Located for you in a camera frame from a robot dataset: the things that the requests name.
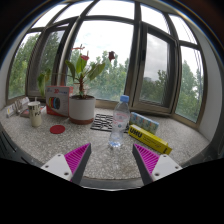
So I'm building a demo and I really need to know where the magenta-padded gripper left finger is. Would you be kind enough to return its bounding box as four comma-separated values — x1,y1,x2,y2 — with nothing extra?
40,142,93,186

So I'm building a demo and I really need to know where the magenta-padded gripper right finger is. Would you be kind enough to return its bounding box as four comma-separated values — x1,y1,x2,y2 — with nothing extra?
131,143,184,187

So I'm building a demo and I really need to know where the clear plastic water bottle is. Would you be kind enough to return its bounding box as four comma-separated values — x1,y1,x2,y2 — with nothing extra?
108,94,132,149

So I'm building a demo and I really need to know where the long yellow glue box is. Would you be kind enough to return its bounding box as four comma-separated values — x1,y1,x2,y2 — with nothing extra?
127,123,173,156

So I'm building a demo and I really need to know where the flat round red coaster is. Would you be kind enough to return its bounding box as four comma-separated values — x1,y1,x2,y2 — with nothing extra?
49,124,66,135

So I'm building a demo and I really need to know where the blue green tissue pack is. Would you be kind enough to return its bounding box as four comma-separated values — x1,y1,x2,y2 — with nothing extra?
129,111,160,136

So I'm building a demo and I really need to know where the black lattice trivet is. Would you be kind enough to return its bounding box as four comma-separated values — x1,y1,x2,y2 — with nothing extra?
90,113,116,133

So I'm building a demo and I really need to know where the potted plant in white pot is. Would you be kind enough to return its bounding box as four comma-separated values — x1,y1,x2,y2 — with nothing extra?
36,44,117,126

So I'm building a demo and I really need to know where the white printed mug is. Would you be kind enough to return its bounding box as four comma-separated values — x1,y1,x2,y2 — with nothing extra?
27,97,44,128

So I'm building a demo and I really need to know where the red white filament box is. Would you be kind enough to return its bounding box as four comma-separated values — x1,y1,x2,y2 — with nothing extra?
45,85,74,118

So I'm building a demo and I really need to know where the small white charger box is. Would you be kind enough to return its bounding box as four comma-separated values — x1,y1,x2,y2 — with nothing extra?
4,96,30,118

